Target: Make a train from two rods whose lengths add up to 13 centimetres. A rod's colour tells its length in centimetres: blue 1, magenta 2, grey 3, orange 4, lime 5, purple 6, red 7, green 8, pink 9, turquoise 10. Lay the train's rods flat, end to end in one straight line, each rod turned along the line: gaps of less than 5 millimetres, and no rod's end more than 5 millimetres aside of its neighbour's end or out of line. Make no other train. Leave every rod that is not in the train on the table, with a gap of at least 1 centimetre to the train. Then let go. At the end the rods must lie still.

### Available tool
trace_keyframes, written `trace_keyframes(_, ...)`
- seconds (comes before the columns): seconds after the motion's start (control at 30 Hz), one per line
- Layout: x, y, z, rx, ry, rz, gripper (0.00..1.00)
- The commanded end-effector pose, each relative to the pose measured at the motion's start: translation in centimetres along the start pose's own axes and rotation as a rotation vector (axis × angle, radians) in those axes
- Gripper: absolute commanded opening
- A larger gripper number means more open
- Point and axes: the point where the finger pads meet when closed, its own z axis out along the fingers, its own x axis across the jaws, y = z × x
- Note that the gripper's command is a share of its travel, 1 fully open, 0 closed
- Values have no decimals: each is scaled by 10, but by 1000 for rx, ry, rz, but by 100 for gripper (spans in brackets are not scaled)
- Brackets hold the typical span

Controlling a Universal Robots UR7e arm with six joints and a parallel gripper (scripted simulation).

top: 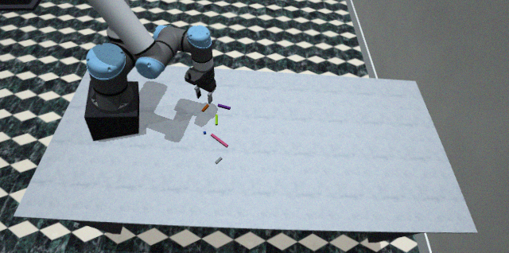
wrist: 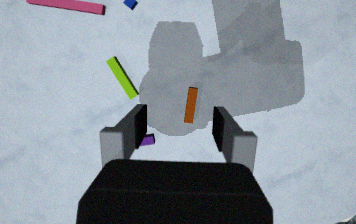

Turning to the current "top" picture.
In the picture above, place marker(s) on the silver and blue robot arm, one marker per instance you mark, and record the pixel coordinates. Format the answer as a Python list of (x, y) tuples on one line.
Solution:
[(109, 64)]

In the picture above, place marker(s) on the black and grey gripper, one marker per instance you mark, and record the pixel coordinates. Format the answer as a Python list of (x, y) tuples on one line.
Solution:
[(202, 75)]

